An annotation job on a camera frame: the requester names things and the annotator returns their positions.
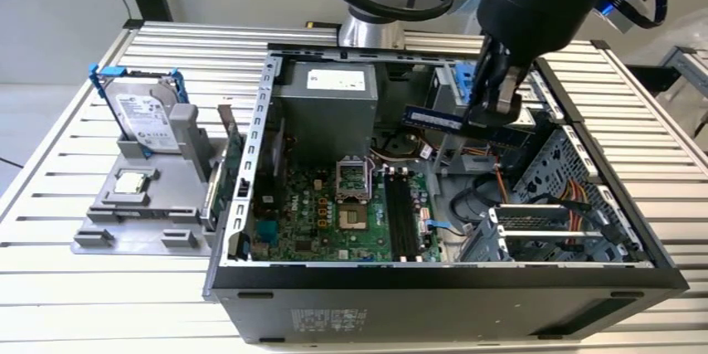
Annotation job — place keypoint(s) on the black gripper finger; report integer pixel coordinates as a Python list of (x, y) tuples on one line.
[(487, 72), (508, 93)]

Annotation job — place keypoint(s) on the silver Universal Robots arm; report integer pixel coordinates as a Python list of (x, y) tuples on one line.
[(368, 30)]

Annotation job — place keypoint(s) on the white-latched RAM slot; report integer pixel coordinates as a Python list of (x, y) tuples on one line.
[(400, 213), (414, 213)]

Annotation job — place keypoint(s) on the blue plastic drive latch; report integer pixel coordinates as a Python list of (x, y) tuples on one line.
[(462, 80)]

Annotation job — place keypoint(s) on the grey metal drive bay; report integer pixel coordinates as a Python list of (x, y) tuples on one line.
[(446, 88)]

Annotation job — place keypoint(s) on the silver metal drive cage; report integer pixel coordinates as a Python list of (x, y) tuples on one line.
[(531, 215)]

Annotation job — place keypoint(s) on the grey power supply unit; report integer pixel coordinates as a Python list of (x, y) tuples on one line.
[(327, 122)]

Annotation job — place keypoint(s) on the CPU socket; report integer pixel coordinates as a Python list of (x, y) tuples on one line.
[(354, 217)]

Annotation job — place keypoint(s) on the green graphics card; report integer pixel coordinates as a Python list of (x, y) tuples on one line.
[(235, 155)]

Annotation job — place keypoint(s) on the green Dell motherboard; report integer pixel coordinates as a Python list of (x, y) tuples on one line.
[(310, 242)]

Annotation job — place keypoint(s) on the black controller chip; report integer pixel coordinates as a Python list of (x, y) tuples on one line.
[(304, 245)]

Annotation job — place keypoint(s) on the black open PC case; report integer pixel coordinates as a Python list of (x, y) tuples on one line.
[(387, 308)]

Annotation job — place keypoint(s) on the hard disk in blue carrier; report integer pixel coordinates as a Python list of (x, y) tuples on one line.
[(140, 117)]

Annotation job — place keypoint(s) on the grey parts rack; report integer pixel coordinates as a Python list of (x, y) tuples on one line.
[(166, 188)]

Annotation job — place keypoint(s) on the silver CPU chip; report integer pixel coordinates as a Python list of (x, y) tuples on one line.
[(130, 182)]

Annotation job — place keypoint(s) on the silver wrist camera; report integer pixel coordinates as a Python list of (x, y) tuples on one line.
[(628, 18)]

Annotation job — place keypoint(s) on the grey metal frame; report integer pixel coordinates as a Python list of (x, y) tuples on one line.
[(683, 59)]

